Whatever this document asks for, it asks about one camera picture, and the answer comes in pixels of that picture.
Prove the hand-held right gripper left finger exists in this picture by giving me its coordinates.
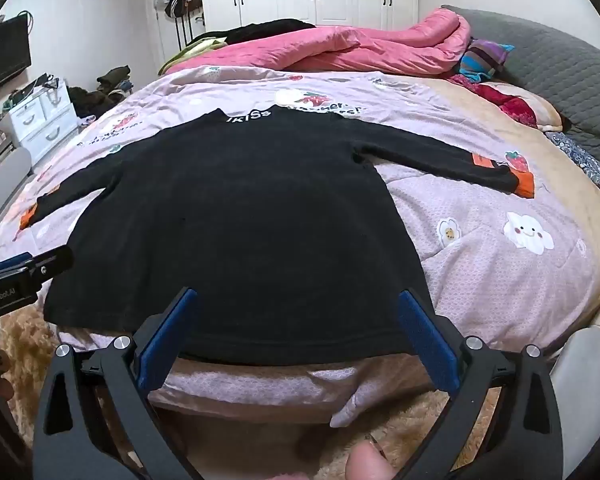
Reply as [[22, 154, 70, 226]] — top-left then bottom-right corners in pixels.
[[32, 287, 206, 480]]

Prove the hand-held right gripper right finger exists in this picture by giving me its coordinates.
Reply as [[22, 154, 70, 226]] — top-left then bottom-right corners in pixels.
[[397, 287, 566, 480]]

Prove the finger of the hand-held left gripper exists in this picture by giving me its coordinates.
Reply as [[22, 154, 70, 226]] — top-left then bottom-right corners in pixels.
[[0, 253, 35, 277], [24, 246, 75, 287]]

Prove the black sweater with orange cuffs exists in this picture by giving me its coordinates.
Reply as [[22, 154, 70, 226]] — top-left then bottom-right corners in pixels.
[[27, 105, 536, 367]]

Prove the pile of dark clothes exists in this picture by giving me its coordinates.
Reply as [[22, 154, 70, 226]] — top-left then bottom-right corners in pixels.
[[67, 65, 133, 118]]

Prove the person's right hand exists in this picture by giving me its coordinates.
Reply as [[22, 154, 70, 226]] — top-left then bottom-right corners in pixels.
[[345, 442, 397, 480]]

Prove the pink strawberry printed quilt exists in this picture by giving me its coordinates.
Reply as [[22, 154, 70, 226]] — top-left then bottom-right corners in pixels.
[[0, 65, 600, 428]]

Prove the white drawer chest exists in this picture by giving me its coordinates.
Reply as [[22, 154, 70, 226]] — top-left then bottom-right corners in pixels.
[[2, 77, 78, 163]]

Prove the light grey cloth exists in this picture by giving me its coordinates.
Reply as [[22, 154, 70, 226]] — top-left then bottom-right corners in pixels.
[[550, 327, 600, 466]]

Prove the beige blanket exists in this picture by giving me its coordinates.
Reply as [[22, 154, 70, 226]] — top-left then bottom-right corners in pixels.
[[420, 77, 600, 311]]

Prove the black television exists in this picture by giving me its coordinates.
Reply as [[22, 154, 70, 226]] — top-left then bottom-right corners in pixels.
[[0, 14, 32, 101]]

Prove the blue patterned cloth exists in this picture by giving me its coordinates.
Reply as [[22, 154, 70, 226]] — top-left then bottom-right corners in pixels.
[[545, 131, 600, 196]]

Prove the red cloth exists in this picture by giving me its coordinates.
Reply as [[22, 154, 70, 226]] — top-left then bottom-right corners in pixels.
[[450, 74, 538, 128]]

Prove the white door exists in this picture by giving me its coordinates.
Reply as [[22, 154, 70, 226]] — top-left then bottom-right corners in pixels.
[[145, 0, 208, 73]]

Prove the green blanket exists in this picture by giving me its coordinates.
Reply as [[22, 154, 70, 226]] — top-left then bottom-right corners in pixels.
[[158, 35, 231, 76]]

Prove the striped pillow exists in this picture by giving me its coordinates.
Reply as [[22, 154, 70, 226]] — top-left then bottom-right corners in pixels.
[[459, 38, 516, 83]]

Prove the grey quilted headboard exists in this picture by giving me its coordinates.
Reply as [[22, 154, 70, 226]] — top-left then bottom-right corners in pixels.
[[440, 5, 600, 211]]

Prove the pink comforter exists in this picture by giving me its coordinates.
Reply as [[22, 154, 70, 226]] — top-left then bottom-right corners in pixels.
[[167, 7, 473, 77]]

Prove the black garment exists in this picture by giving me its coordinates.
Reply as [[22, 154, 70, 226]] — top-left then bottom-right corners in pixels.
[[190, 18, 317, 46]]

